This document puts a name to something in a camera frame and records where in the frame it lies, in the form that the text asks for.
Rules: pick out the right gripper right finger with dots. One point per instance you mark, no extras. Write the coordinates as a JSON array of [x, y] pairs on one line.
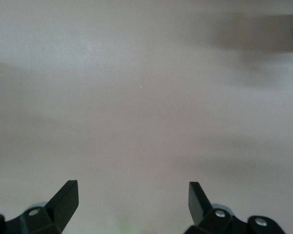
[[210, 221]]

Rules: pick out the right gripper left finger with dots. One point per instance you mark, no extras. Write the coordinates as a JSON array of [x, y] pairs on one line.
[[56, 214]]

